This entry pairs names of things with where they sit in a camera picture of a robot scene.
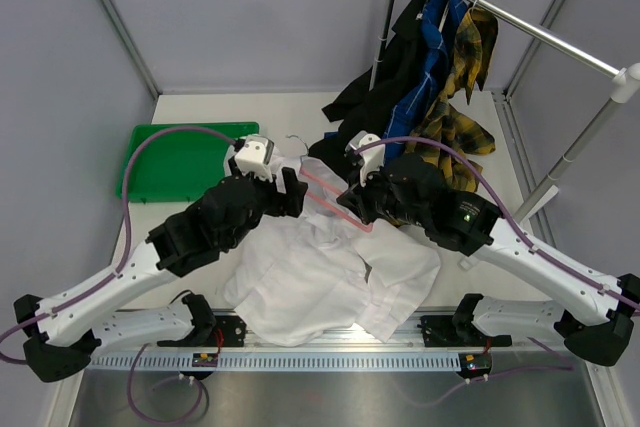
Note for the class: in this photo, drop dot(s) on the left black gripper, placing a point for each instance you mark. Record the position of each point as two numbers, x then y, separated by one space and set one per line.
289 203

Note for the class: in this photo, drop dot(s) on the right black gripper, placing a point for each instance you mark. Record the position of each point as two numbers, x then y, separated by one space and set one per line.
357 198

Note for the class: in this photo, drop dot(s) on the pink hanger with metal hook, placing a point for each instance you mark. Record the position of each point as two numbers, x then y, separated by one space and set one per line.
332 205

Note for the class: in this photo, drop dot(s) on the white shirt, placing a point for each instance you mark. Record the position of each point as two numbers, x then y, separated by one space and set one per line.
295 272

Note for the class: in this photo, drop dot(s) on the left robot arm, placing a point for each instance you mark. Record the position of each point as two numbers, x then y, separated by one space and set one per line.
66 332

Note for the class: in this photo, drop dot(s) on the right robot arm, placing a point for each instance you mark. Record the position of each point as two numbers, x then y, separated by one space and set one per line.
590 313

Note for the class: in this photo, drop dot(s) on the black shirt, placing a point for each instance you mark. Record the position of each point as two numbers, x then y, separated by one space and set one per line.
365 107

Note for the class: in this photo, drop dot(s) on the yellow plaid shirt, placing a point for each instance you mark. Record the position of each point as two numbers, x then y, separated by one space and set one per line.
474 43

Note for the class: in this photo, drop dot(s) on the blue plaid shirt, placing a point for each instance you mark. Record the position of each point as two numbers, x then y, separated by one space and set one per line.
439 19

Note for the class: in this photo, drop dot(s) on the green plastic tray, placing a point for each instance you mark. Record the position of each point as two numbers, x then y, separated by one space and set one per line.
180 166

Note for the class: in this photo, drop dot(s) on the metal clothes rack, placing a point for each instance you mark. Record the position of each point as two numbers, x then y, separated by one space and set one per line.
556 126

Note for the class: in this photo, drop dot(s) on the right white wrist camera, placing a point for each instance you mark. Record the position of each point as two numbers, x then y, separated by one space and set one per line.
365 155

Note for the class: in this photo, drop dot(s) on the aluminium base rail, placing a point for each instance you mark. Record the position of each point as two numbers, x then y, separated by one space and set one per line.
325 332

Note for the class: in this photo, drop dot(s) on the white slotted cable duct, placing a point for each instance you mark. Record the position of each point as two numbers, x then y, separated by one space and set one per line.
236 361

